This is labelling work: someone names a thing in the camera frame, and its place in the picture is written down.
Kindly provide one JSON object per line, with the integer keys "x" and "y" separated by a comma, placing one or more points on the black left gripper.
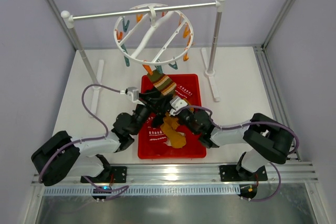
{"x": 148, "y": 100}

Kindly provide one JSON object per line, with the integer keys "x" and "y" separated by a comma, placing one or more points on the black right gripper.
{"x": 168, "y": 106}

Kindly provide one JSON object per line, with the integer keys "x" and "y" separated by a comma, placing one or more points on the olive orange sock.
{"x": 162, "y": 82}

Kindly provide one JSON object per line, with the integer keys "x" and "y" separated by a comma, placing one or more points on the yellow sock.
{"x": 170, "y": 121}

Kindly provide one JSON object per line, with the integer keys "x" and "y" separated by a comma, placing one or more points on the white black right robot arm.
{"x": 269, "y": 140}

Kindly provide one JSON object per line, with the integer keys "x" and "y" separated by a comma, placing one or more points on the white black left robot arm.
{"x": 63, "y": 155}

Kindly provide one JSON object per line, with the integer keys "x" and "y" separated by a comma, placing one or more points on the white round clip hanger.
{"x": 155, "y": 38}

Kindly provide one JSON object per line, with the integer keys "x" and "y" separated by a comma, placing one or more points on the black sock in bin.
{"x": 157, "y": 121}

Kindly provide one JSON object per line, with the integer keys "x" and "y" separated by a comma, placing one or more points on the mustard sock in bin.
{"x": 167, "y": 131}

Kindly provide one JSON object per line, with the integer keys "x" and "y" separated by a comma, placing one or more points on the red white patterned sock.
{"x": 156, "y": 136}

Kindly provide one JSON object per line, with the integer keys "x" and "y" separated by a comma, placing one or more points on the red plastic bin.
{"x": 148, "y": 149}

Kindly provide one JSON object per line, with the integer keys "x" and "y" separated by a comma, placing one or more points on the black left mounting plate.
{"x": 113, "y": 174}

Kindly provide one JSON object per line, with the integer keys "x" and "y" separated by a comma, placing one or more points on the black mounting plate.
{"x": 113, "y": 174}
{"x": 230, "y": 173}

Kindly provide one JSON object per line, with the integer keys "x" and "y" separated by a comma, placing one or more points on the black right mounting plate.
{"x": 230, "y": 173}

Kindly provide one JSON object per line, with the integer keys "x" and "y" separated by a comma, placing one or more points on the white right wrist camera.
{"x": 177, "y": 104}

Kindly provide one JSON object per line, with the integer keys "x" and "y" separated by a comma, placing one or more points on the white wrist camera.
{"x": 132, "y": 94}
{"x": 177, "y": 104}

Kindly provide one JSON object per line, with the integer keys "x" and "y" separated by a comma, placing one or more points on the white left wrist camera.
{"x": 132, "y": 94}

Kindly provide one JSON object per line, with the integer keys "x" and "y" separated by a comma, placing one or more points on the white slotted cable duct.
{"x": 146, "y": 190}

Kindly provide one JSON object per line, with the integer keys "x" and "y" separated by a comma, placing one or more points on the aluminium frame rail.
{"x": 268, "y": 72}

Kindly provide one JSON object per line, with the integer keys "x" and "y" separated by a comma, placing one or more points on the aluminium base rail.
{"x": 209, "y": 173}

